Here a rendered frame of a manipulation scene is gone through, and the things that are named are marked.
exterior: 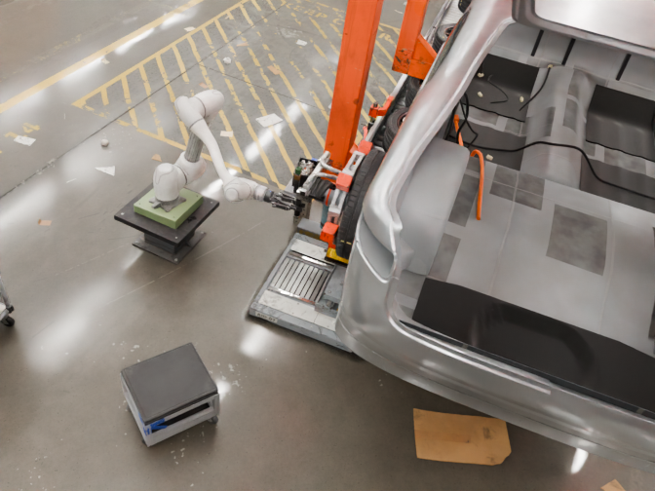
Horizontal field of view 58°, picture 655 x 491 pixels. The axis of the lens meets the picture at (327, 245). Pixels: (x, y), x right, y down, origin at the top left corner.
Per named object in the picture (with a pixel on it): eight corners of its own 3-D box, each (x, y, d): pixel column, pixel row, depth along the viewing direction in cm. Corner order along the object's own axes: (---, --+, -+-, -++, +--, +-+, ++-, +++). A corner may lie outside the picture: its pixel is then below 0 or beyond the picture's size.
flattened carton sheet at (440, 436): (512, 468, 333) (514, 465, 331) (416, 459, 329) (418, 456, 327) (502, 419, 354) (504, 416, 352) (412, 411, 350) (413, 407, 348)
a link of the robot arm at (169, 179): (149, 194, 392) (145, 167, 377) (170, 182, 404) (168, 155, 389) (166, 205, 386) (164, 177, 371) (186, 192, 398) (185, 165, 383)
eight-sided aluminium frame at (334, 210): (329, 263, 347) (344, 191, 309) (319, 259, 348) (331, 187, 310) (357, 208, 385) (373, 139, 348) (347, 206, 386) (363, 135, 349)
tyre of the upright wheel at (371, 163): (418, 142, 351) (391, 232, 389) (381, 131, 354) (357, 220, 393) (394, 192, 298) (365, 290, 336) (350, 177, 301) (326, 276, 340)
